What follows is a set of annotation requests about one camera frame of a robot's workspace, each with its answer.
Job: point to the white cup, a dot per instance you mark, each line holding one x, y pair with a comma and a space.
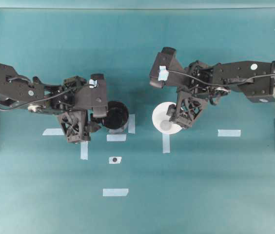
161, 120

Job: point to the blue vertical tape beside holder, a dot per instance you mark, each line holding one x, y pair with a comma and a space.
132, 124

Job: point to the blue vertical tape strip left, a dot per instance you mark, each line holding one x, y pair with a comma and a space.
84, 150

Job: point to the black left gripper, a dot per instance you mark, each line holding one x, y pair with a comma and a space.
77, 124

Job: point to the blue tape strip right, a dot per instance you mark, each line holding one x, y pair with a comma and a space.
229, 133

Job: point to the blue vertical tape under cup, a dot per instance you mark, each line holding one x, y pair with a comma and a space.
166, 147

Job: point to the blue tape strip far left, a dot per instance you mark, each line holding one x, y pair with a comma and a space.
53, 132

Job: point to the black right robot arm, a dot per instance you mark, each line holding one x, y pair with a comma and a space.
256, 80

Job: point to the tape square with black dot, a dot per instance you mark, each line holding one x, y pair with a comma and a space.
115, 160

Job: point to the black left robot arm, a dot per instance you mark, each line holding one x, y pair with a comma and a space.
20, 92

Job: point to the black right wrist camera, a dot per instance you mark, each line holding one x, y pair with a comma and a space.
167, 71

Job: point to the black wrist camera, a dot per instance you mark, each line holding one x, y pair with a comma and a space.
94, 99
167, 71

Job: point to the blue tape strip bottom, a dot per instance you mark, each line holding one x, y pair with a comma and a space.
115, 192

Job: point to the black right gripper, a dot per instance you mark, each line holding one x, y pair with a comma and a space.
194, 98

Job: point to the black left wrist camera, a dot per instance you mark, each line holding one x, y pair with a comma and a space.
94, 99

